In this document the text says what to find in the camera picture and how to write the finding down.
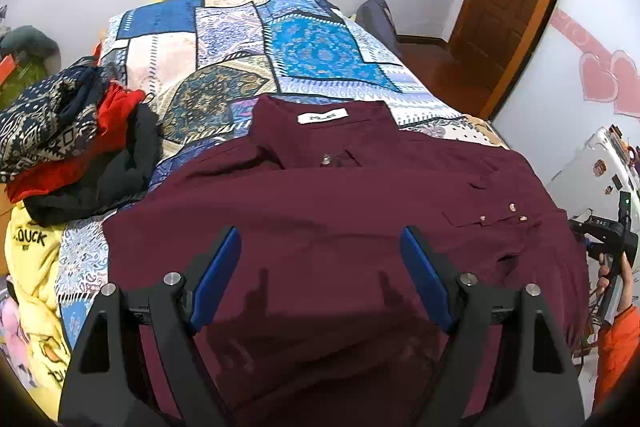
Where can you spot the black cloth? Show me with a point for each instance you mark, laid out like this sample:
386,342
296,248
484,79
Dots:
125,172

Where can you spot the pink heart wall decoration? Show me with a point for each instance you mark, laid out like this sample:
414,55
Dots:
600,77

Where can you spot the person's right hand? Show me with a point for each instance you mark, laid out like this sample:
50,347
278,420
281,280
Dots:
625,287

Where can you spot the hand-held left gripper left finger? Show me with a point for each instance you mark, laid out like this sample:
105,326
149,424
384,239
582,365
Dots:
220,272

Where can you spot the navy patterned cloth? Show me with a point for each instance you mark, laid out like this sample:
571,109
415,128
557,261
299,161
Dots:
45,122

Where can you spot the green cloth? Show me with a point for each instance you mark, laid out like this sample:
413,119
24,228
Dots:
22,84

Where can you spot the dark grey cloth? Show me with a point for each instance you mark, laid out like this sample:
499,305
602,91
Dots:
377,19

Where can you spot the teal plush toy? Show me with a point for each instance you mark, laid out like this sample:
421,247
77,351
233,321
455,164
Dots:
27,42

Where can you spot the red cloth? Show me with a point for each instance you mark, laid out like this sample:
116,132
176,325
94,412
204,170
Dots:
117,107

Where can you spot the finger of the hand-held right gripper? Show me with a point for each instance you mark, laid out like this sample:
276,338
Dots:
579,227

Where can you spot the orange cloth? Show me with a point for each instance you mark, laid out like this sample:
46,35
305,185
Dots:
98,49

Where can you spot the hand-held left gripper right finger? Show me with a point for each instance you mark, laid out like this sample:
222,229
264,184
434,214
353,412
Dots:
425,277

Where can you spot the white stickered case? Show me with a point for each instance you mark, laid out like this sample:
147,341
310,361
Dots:
595,157

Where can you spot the orange plastic item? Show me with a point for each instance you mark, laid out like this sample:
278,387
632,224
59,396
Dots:
5,69

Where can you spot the patchwork patterned bedspread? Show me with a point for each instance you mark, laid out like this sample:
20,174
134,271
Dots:
310,42

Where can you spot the maroon button shirt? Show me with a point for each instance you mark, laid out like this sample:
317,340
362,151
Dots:
325,207

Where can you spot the yellow duck print cloth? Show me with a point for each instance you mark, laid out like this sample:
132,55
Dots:
30,267

